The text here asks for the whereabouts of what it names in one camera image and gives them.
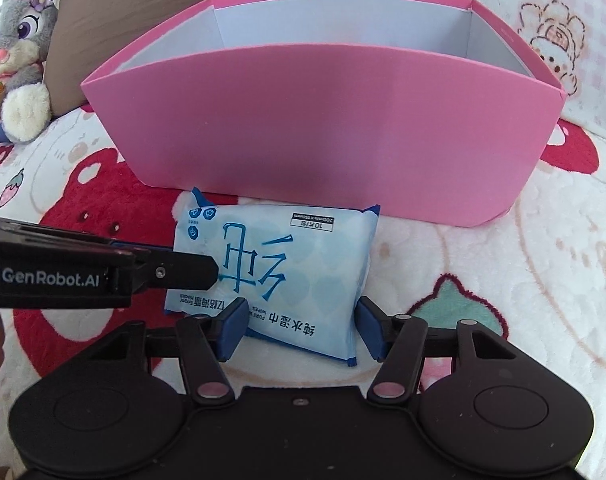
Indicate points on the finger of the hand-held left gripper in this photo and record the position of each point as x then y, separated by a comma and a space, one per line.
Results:
178, 272

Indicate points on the brown embroidered pillow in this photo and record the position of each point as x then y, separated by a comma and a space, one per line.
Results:
108, 10

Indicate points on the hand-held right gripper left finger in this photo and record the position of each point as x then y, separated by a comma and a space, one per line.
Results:
233, 327

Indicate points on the bear printed blanket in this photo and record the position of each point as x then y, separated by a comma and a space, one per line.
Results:
533, 285

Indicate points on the pink checked pillow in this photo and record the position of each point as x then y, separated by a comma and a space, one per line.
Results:
583, 35

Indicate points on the pink cardboard box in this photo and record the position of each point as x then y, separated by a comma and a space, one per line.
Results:
333, 135

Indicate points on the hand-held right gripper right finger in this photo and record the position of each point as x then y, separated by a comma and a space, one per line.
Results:
370, 330

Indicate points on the grey rabbit plush toy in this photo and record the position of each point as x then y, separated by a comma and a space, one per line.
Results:
18, 35

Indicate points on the blue wet wipes pack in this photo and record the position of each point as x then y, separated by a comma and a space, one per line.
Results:
303, 270

